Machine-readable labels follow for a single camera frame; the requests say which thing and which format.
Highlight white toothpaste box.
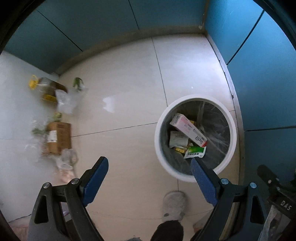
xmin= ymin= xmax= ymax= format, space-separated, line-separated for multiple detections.
xmin=170 ymin=113 xmax=207 ymax=147

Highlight clear plastic wrapper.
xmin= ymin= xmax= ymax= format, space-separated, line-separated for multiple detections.
xmin=258 ymin=205 xmax=291 ymax=241

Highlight clear plastic bag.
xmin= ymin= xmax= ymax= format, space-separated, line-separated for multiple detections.
xmin=55 ymin=89 xmax=82 ymax=115

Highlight green white packet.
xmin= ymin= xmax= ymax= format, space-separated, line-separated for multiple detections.
xmin=184 ymin=146 xmax=206 ymax=159

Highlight blue kitchen cabinet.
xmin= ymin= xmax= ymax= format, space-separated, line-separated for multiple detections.
xmin=1 ymin=1 xmax=295 ymax=179

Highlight white trash bin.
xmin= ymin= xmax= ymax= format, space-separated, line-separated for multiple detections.
xmin=154 ymin=94 xmax=237 ymax=183

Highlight white paper packet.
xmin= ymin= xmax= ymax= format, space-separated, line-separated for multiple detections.
xmin=169 ymin=131 xmax=189 ymax=148

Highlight left grey slipper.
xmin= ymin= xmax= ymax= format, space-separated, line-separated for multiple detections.
xmin=162 ymin=191 xmax=187 ymax=222

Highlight yellow snack packet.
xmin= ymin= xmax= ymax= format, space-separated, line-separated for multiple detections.
xmin=174 ymin=147 xmax=187 ymax=154

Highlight green vegetable scrap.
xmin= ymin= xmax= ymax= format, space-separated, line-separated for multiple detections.
xmin=73 ymin=77 xmax=84 ymax=91

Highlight brown cardboard box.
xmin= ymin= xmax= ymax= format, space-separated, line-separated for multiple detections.
xmin=44 ymin=122 xmax=72 ymax=155

